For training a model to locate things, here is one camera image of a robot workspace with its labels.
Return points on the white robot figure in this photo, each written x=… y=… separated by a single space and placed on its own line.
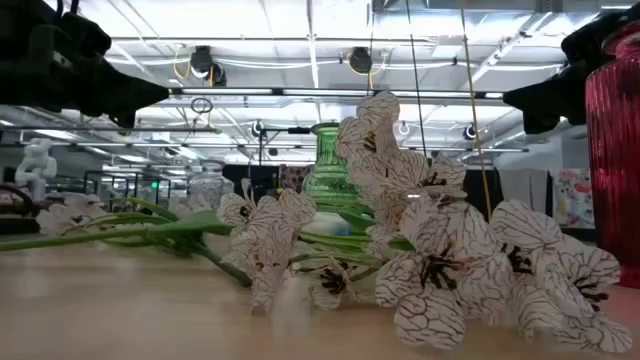
x=36 y=165

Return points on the patterned cloth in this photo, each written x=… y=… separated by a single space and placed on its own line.
x=295 y=177

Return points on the orange tulip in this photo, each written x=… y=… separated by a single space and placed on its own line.
x=190 y=225

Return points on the floral poster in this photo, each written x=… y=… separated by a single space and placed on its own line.
x=572 y=200

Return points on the black partition panel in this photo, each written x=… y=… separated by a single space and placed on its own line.
x=260 y=180
x=472 y=192

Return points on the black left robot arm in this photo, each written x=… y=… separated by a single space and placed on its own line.
x=12 y=60

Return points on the white curtain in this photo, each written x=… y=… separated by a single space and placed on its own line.
x=525 y=185

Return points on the long ceiling light bar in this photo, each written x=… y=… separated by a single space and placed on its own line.
x=225 y=92

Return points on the white veined flower bunch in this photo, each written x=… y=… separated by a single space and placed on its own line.
x=52 y=222
x=430 y=310

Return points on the clear cut glass vase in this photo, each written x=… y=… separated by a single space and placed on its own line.
x=210 y=190

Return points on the red ribbed glass vase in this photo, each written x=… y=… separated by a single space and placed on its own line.
x=615 y=175

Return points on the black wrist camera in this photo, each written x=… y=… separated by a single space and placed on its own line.
x=585 y=42
x=82 y=35

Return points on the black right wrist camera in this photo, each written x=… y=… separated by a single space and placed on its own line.
x=585 y=42

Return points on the green glass vase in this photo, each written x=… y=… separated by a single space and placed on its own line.
x=325 y=175

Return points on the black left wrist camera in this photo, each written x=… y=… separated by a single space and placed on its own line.
x=82 y=35

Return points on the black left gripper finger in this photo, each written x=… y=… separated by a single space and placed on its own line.
x=125 y=95
x=125 y=119

